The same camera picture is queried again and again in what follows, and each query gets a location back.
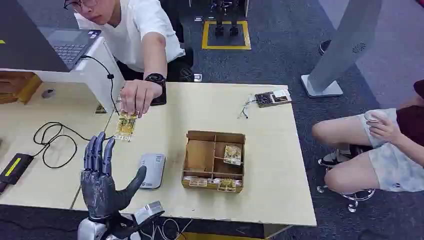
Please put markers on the small white floor marker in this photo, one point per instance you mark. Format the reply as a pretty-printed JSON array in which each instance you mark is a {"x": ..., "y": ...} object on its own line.
[
  {"x": 198, "y": 18},
  {"x": 197, "y": 77}
]

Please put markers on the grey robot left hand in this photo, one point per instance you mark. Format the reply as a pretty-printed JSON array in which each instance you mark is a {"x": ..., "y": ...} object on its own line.
[{"x": 99, "y": 188}]

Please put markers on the circuit board device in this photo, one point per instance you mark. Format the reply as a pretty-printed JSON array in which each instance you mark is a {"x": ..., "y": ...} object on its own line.
[{"x": 272, "y": 98}]

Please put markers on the white floor stand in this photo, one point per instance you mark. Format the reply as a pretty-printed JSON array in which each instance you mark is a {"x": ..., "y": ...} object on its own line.
[{"x": 334, "y": 66}]

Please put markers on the black wristwatch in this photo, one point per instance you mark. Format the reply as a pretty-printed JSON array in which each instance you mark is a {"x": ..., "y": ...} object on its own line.
[{"x": 155, "y": 78}]

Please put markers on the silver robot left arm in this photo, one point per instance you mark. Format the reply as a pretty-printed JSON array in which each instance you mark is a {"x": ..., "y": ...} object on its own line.
[{"x": 88, "y": 230}]

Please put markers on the flat grey card reader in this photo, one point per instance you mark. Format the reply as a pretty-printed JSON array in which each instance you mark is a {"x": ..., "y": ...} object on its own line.
[{"x": 152, "y": 170}]

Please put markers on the wooden card box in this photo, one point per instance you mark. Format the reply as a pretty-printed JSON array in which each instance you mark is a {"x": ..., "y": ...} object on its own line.
[{"x": 202, "y": 155}]

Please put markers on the row of cards in slot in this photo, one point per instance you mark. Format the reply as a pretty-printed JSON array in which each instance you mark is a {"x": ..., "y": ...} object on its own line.
[{"x": 215, "y": 183}]

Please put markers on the black shoe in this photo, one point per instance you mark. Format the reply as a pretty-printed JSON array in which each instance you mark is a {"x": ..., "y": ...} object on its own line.
[{"x": 324, "y": 47}]

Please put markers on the small dark card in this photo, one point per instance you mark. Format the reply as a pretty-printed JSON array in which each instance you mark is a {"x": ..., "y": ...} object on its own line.
[{"x": 100, "y": 109}]

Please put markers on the grey computer mouse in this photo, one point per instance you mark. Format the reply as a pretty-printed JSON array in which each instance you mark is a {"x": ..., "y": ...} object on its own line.
[{"x": 48, "y": 93}]

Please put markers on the person across the desk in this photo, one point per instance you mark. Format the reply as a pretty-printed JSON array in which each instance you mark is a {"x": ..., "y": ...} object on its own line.
[{"x": 132, "y": 33}]

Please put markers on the black robot legs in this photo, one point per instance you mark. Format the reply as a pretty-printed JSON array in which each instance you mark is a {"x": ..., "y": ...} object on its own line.
[{"x": 225, "y": 20}]

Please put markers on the brown wooden crate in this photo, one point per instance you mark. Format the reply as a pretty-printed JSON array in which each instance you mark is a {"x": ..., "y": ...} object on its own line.
[{"x": 16, "y": 86}]

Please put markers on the black glasses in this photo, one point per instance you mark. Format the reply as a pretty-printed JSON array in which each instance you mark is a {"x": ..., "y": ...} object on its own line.
[{"x": 78, "y": 4}]

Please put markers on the yellow printed card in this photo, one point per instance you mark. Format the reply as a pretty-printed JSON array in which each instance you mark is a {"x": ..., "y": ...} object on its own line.
[{"x": 125, "y": 127}]

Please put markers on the grey laptop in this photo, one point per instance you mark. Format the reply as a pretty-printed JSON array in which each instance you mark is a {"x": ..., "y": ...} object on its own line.
[{"x": 68, "y": 49}]

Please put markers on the black adapter with yellow label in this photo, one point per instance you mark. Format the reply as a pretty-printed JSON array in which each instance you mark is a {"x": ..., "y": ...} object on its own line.
[{"x": 15, "y": 168}]

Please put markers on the yellow card in box compartment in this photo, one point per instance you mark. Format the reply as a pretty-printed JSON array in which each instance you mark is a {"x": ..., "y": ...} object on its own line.
[{"x": 232, "y": 155}]

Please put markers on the seated person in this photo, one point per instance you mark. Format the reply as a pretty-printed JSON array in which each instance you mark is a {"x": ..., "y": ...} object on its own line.
[{"x": 381, "y": 159}]

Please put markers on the person's left hand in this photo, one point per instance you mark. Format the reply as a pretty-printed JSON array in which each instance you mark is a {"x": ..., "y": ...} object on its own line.
[{"x": 137, "y": 94}]

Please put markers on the chrome stool base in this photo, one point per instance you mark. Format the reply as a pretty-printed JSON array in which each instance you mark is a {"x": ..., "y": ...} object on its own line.
[{"x": 354, "y": 198}]

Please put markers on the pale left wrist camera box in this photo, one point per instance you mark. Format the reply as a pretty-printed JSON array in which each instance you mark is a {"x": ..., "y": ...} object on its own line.
[{"x": 149, "y": 211}]

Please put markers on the white laptop stand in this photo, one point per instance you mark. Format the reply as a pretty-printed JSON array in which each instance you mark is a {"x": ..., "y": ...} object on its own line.
[{"x": 96, "y": 71}]

